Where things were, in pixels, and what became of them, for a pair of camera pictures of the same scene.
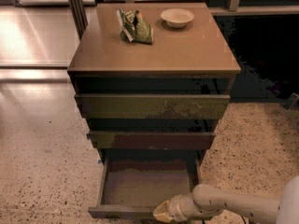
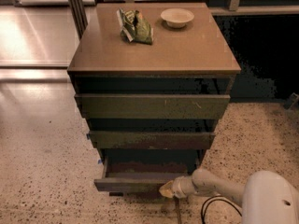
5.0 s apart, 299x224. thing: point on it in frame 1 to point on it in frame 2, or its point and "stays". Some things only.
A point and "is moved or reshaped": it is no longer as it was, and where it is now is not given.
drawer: x=132 y=188 is moved or reshaped
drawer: x=152 y=106 stays
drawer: x=150 y=139 stays
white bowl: x=177 y=18 stays
